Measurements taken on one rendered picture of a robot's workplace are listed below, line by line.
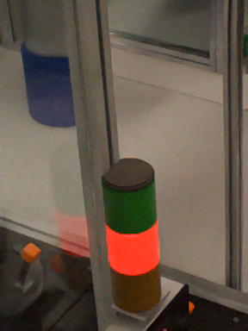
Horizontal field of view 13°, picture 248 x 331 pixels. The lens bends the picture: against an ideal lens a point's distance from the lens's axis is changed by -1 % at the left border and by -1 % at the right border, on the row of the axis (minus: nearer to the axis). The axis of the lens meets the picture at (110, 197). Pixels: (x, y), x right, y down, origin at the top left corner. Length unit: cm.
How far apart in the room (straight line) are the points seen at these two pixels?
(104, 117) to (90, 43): 8
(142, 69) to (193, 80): 12
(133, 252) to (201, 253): 75
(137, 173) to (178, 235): 82
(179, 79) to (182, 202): 43
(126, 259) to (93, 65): 20
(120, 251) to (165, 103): 115
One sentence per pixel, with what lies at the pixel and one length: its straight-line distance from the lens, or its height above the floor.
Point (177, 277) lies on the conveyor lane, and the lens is 157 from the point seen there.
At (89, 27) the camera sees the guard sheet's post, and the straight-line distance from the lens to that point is 92.
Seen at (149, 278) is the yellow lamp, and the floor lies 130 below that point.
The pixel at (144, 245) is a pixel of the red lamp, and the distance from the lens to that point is 102.
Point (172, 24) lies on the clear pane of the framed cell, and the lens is 228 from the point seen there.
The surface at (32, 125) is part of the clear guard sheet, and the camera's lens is 90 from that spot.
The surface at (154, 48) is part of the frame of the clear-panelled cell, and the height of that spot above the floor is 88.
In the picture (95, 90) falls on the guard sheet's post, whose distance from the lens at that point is 95.
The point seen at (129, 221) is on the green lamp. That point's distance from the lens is 100.
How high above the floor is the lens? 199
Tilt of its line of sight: 36 degrees down
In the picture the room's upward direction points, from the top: 5 degrees counter-clockwise
